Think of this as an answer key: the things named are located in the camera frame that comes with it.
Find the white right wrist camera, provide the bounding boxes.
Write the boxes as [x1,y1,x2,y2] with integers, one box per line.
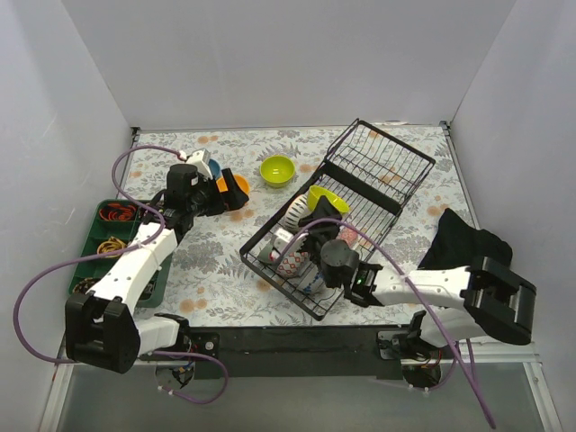
[270,228,309,264]

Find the blue striped white bowl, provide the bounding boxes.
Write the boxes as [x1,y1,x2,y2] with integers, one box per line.
[280,194,311,233]

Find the black cloth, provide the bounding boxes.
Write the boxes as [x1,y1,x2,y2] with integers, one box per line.
[418,209,513,270]

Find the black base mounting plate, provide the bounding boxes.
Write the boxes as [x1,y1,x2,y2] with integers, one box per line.
[166,324,408,380]

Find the brown rubber bands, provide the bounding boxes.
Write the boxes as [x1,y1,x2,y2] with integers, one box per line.
[71,277,100,294]

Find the blue ceramic bowl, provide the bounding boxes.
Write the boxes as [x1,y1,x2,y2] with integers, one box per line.
[209,158,221,179]

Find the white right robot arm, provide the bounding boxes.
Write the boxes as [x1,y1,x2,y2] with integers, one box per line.
[296,209,536,358]

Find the red diamond pattern bowl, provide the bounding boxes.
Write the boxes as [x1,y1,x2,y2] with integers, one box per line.
[275,251,310,279]

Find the lime green bowl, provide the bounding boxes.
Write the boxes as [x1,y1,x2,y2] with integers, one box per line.
[307,185,350,215]
[260,155,295,188]

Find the black wire dish rack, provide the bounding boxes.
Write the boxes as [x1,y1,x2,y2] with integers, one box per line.
[239,119,436,320]

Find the blue floral white bowl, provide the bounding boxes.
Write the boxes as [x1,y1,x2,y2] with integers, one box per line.
[297,270,324,295]

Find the mint green flower bowl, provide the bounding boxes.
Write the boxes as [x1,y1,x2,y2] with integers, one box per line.
[257,240,280,265]

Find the pink patterned bowl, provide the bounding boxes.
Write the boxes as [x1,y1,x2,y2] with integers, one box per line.
[337,227,358,249]

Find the yellow rubber bands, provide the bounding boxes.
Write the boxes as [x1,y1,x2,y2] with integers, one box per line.
[96,237,127,258]

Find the orange rubber bands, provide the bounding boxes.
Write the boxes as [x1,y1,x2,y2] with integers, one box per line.
[98,202,138,222]

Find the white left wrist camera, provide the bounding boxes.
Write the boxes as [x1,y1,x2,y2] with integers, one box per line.
[178,148,213,180]

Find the orange plastic bowl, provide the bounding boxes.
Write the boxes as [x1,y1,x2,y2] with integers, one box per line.
[216,174,249,210]

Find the green compartment tray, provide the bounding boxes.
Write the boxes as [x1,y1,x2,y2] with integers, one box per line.
[68,200,172,309]

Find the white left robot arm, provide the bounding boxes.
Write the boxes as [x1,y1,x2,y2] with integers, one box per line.
[65,164,248,374]

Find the aluminium frame rail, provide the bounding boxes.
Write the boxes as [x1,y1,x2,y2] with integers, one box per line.
[38,326,563,432]

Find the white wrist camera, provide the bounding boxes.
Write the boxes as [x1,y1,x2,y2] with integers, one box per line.
[178,148,213,180]
[270,228,309,264]

